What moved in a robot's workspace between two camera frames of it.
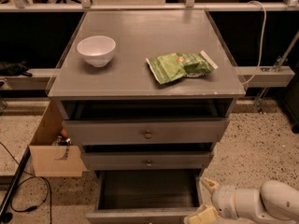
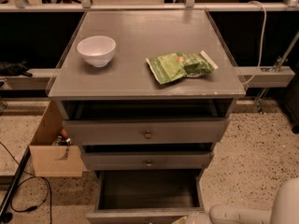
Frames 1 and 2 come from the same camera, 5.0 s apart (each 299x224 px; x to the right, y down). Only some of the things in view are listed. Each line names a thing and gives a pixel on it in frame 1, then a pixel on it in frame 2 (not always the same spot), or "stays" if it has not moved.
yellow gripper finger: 206,216 → 181,220
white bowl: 97,49 stays
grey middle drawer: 146,161 stays
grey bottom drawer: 155,196 stays
